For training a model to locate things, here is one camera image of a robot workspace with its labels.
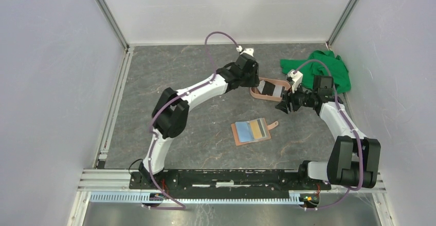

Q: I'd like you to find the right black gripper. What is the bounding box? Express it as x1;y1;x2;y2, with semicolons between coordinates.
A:
275;81;317;115

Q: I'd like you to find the tan leather card holder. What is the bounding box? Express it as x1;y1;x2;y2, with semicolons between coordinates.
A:
231;118;279;146

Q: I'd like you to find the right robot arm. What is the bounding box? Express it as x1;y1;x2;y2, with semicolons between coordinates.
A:
276;70;381;191

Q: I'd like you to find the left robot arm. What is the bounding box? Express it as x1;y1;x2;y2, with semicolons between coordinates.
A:
139;48;260;189

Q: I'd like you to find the black card in tray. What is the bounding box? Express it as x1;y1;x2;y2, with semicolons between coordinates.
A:
261;81;275;96

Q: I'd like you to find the pink oval tray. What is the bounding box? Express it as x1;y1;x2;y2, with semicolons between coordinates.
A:
249;78;291;102

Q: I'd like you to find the green cloth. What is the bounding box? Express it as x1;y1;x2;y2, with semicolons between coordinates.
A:
280;50;352;93

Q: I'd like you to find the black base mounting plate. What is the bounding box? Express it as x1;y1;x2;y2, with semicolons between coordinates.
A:
129;169;331;200

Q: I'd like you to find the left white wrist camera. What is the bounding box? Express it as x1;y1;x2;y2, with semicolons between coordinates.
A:
236;46;255;57

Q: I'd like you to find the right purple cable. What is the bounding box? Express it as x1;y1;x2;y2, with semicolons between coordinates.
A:
292;59;365;212

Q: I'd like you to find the purple cable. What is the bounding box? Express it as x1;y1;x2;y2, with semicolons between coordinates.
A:
148;31;241;211
292;59;365;212

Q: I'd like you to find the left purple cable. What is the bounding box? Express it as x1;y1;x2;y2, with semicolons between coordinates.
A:
148;31;241;211

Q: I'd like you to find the grey slotted cable duct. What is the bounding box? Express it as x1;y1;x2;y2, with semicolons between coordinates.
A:
89;192;302;205

